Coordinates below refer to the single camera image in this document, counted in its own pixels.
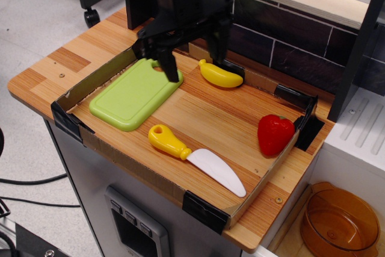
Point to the yellow handled white toy knife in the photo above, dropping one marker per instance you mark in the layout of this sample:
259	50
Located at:
162	138

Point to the grey toy oven front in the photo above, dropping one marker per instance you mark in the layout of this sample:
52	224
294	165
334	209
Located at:
141	234

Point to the red toy strawberry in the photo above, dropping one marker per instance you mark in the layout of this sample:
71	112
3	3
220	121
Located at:
274	133

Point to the dark grey cabinet post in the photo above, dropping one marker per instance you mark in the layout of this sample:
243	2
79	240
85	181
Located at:
358	60

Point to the yellow toy banana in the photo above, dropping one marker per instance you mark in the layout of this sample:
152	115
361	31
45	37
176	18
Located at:
218	76

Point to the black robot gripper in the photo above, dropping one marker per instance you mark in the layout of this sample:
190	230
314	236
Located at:
181	21

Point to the green plastic cutting board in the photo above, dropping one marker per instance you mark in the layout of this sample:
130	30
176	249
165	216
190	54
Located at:
132	97

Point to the white toy sink counter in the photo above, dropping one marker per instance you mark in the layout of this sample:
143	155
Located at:
358	134

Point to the cardboard fence with black tape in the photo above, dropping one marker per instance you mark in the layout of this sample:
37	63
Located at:
202	116

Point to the orange transparent plastic bowl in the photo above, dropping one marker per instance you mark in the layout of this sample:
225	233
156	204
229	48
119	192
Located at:
339	223

